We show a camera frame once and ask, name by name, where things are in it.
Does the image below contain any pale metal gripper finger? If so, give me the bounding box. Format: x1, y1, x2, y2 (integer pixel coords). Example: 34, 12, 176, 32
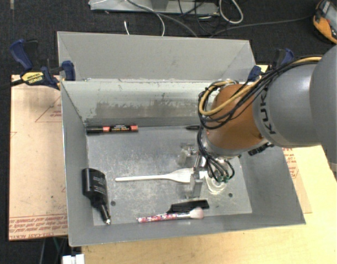
185, 170, 204, 200
178, 145, 197, 167

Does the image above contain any black flat comb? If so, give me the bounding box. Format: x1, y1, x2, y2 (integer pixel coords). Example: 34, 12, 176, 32
166, 199, 210, 214

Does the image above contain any clear glass thing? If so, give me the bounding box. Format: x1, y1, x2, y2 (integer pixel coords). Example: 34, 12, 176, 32
206, 172, 228, 195

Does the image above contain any grey metal bin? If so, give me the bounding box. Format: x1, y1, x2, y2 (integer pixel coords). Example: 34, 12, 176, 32
57, 31, 307, 248

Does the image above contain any pink patterned makeup brush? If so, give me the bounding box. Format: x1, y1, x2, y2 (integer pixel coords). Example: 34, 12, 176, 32
136, 206, 205, 224

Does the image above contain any white plastic spoon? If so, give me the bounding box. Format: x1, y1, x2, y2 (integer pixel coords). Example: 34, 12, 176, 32
115, 167, 205, 184

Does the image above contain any black and orange marker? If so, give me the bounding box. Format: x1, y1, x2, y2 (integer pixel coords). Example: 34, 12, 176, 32
85, 124, 139, 135

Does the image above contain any black bottle with nozzle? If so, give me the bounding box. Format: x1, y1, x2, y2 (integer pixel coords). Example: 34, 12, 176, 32
80, 167, 112, 226

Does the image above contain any brown cardboard board, red print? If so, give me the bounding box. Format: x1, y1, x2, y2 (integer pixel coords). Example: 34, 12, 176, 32
8, 74, 313, 242

